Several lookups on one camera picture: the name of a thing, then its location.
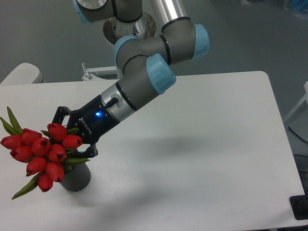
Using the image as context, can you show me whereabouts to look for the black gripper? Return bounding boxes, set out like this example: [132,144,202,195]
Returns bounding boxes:
[52,95,120,158]

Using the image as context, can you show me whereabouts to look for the red tulip bouquet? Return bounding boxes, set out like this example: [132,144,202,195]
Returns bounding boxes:
[0,107,89,199]

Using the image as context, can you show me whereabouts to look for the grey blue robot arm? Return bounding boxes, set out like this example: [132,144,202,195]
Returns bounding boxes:
[53,0,209,158]

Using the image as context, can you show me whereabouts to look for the dark grey ribbed vase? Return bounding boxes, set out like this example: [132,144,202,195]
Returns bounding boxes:
[60,163,91,192]

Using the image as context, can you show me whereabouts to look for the white chair back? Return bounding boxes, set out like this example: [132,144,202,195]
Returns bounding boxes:
[0,63,46,86]

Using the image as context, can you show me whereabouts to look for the white furniture at right edge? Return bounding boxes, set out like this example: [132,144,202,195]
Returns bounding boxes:
[283,82,308,126]

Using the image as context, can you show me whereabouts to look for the black box at table edge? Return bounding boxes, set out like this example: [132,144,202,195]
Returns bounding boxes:
[289,195,308,220]

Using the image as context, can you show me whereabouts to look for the blue items in clear bag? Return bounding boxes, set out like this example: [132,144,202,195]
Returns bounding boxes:
[283,0,308,19]

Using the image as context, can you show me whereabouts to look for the white metal base frame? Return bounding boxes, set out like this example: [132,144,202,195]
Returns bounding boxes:
[81,63,118,81]

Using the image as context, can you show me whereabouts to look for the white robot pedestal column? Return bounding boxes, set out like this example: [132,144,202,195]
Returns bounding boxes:
[103,12,156,45]

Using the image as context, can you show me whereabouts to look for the black floor cable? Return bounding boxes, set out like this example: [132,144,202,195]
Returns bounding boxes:
[287,126,308,143]

